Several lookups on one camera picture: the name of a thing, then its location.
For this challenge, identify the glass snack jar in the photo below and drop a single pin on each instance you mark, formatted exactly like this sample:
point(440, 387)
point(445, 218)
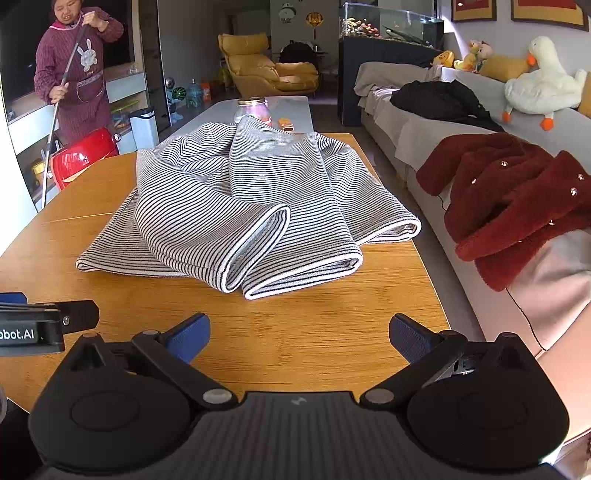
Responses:
point(253, 113)

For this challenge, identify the grey sofa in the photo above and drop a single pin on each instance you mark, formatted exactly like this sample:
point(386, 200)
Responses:
point(545, 295)

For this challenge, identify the blue water bottle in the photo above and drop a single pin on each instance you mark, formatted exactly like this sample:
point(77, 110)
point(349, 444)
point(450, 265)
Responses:
point(194, 94)

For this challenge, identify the yellow duck plush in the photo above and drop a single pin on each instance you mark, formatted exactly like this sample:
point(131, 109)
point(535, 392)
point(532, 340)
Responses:
point(443, 59)

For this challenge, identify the orange wall ornament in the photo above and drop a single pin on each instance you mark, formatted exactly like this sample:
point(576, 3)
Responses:
point(314, 21)

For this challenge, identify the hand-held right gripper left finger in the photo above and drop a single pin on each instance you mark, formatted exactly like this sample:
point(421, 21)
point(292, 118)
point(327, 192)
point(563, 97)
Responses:
point(187, 339)

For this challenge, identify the white goose plush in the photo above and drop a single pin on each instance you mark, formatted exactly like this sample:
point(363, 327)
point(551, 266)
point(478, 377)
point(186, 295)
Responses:
point(545, 87)

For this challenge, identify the yellow toy truck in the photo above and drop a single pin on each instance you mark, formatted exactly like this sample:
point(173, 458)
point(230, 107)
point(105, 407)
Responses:
point(38, 173)

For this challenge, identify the white tv cabinet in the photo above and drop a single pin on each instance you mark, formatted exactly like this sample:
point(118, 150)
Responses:
point(120, 85)

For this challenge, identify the grey coffee table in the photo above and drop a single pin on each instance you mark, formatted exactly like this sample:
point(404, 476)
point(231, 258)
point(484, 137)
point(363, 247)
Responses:
point(295, 108)

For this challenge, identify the beige sofa throw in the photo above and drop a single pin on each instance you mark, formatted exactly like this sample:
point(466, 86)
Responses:
point(383, 74)

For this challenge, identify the television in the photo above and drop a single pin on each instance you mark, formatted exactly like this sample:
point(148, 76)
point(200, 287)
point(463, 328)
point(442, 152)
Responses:
point(18, 46)

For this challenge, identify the yellow chick plush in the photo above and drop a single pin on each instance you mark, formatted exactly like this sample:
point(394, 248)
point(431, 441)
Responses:
point(467, 57)

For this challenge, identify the small orange object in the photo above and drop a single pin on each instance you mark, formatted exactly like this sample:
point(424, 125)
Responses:
point(285, 123)

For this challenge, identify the watermelon pattern ball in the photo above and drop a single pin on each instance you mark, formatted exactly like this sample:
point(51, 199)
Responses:
point(179, 94)

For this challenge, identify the fish tank on dark cabinet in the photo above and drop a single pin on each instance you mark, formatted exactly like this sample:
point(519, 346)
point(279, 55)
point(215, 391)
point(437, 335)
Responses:
point(383, 27)

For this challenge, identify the yellow armchair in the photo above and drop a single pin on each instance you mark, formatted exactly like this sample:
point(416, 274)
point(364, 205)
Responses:
point(251, 64)

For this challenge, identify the black white striped garment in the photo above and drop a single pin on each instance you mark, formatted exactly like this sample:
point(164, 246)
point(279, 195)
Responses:
point(254, 207)

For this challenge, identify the black jacket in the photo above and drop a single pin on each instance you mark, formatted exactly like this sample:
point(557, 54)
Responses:
point(443, 101)

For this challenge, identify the small doll plush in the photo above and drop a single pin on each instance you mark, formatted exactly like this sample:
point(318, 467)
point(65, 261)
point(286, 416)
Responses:
point(485, 50)

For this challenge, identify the yellow cushion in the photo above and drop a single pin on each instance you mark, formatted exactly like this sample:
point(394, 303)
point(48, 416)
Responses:
point(505, 68)

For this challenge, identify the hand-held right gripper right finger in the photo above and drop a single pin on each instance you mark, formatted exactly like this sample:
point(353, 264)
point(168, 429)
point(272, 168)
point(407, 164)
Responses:
point(408, 339)

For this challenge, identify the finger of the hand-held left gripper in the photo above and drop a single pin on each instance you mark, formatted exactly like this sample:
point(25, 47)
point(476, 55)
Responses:
point(13, 298)
point(81, 312)

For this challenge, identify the black bag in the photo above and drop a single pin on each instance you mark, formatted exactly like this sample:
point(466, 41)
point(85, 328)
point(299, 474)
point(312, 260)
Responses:
point(298, 53)

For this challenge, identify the panda wall sticker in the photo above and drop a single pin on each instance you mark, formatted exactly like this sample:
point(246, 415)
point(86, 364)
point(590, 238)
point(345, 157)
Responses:
point(288, 10)

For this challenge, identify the red framed wall picture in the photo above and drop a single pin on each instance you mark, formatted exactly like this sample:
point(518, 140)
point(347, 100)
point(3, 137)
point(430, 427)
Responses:
point(473, 9)
point(549, 11)

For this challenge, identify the white trash bin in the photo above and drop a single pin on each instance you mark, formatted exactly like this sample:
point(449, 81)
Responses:
point(145, 131)

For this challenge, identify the red fleece jacket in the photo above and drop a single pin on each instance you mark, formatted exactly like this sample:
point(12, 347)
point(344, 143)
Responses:
point(503, 194)

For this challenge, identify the orange box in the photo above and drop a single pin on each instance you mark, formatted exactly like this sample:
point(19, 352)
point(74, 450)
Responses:
point(207, 92)

